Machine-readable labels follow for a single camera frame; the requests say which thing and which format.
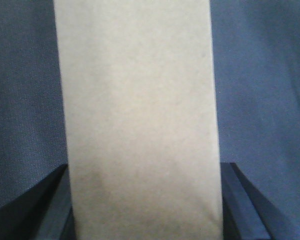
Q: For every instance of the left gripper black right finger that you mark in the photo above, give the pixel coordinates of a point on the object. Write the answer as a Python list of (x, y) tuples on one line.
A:
[(248, 214)]

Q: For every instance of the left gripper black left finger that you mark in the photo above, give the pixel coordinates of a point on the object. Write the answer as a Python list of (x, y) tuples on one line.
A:
[(44, 212)]

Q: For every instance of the brown cardboard package box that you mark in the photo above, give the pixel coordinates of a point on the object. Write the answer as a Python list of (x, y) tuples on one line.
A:
[(140, 113)]

